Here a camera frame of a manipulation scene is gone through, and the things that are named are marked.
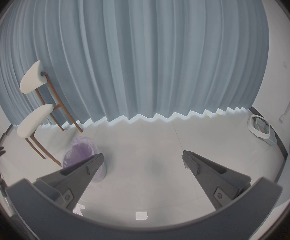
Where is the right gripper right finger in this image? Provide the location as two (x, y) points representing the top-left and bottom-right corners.
(182, 150), (252, 211)

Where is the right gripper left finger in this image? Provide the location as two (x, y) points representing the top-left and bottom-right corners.
(33, 153), (104, 211)

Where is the purple plastic bag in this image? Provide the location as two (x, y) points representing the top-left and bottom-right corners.
(62, 137), (103, 182)

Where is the pale grey mop bucket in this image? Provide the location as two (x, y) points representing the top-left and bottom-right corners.
(247, 114), (277, 146)

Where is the white wooden chair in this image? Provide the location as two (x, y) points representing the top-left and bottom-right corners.
(16, 60), (83, 167)

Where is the pale blue curtain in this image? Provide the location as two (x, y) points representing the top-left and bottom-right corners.
(0, 0), (270, 132)

